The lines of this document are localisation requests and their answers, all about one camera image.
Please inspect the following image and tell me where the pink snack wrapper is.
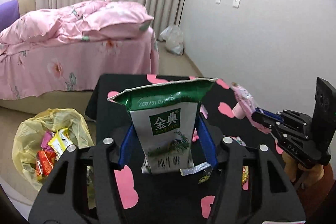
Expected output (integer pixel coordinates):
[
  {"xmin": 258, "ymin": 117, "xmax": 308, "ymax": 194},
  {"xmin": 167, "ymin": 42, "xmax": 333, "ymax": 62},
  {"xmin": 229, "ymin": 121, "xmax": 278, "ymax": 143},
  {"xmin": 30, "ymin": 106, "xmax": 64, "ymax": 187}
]
[{"xmin": 231, "ymin": 83, "xmax": 270, "ymax": 134}]

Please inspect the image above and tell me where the green white milk carton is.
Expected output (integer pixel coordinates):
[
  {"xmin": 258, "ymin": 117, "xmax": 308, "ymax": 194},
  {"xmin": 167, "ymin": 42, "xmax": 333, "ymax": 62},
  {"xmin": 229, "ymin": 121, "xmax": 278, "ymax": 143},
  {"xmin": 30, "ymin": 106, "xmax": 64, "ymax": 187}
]
[{"xmin": 108, "ymin": 78, "xmax": 216, "ymax": 174}]

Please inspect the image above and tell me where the yellow snack wrapper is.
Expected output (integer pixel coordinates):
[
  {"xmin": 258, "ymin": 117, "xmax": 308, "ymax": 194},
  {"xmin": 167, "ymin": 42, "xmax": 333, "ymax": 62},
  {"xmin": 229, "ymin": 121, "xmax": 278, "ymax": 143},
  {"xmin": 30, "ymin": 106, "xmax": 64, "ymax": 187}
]
[{"xmin": 48, "ymin": 128, "xmax": 73, "ymax": 160}]

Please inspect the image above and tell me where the red snack wrapper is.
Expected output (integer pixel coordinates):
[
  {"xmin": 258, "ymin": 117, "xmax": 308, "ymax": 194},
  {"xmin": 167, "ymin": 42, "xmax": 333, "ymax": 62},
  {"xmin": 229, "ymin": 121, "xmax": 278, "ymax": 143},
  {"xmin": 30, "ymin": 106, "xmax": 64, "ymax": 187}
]
[{"xmin": 35, "ymin": 150, "xmax": 56, "ymax": 180}]

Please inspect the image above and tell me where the yellow trash bag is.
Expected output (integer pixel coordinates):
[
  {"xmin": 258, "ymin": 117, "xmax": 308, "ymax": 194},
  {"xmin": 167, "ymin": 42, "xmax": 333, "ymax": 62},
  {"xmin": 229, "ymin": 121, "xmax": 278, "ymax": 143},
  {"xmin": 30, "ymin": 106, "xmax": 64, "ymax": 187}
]
[{"xmin": 12, "ymin": 108, "xmax": 94, "ymax": 191}]

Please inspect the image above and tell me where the person right hand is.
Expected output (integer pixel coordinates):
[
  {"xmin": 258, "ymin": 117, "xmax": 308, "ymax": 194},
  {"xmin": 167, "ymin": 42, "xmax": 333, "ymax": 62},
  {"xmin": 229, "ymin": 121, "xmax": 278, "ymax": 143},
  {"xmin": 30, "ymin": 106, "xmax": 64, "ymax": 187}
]
[{"xmin": 282, "ymin": 152, "xmax": 325, "ymax": 190}]

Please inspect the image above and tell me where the pink cylindrical cup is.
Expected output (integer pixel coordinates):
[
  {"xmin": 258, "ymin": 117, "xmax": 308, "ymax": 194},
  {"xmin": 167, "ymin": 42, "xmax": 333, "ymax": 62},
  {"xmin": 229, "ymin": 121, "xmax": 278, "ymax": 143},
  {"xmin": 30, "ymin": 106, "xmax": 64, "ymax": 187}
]
[{"xmin": 232, "ymin": 103, "xmax": 246, "ymax": 119}]

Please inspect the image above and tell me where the black cloth with pink hearts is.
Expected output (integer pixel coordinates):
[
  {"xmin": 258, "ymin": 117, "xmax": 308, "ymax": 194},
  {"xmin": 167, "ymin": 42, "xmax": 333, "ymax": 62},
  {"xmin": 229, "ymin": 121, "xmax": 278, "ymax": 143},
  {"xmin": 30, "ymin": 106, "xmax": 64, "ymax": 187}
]
[{"xmin": 85, "ymin": 74, "xmax": 277, "ymax": 223}]

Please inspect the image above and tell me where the bed with pink floral cover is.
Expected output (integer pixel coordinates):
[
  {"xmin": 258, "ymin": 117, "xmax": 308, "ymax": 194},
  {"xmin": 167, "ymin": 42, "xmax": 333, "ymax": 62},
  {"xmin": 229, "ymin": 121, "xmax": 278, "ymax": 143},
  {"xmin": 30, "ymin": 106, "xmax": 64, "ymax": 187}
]
[{"xmin": 1, "ymin": 0, "xmax": 159, "ymax": 114}]

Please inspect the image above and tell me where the purple pillow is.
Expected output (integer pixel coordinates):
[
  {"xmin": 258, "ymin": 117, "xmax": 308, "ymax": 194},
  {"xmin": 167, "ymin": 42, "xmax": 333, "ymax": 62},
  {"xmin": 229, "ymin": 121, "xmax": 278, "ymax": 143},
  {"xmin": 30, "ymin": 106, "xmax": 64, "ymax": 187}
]
[{"xmin": 0, "ymin": 0, "xmax": 20, "ymax": 32}]

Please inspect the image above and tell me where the white plastic bag by wall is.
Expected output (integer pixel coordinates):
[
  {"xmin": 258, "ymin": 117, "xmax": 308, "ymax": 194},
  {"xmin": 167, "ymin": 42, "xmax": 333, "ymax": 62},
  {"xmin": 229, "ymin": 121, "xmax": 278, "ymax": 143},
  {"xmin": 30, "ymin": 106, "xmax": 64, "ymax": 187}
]
[{"xmin": 160, "ymin": 25, "xmax": 184, "ymax": 55}]

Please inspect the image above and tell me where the white wall socket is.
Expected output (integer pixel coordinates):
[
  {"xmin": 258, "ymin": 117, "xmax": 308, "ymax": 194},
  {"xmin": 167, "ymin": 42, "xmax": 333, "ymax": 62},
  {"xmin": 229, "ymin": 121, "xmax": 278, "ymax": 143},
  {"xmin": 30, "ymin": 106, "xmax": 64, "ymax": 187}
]
[{"xmin": 232, "ymin": 0, "xmax": 241, "ymax": 8}]

